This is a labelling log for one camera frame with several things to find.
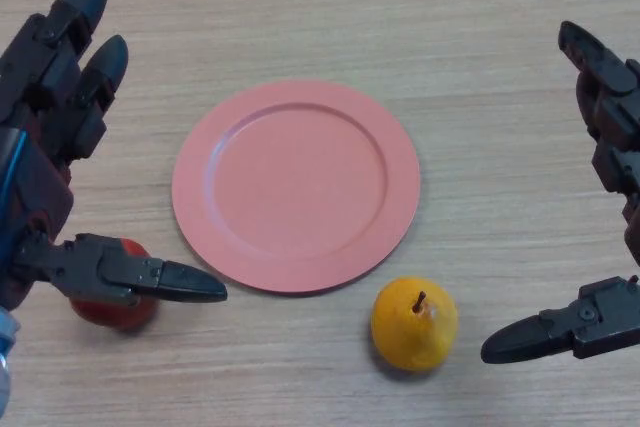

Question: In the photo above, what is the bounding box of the red apple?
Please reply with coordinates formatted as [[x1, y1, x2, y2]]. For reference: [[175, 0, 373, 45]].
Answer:
[[68, 236, 161, 332]]

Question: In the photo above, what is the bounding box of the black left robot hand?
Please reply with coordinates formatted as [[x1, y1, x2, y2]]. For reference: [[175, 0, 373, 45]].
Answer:
[[0, 0, 229, 311]]

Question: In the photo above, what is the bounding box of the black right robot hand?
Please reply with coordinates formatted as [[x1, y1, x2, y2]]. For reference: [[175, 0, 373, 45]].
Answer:
[[480, 20, 640, 365]]

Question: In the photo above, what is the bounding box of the pink round plate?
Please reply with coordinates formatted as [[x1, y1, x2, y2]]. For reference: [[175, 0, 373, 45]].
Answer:
[[171, 79, 421, 297]]

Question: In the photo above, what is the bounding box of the yellow pear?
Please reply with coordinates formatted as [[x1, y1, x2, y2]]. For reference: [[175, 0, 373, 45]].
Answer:
[[370, 275, 460, 373]]

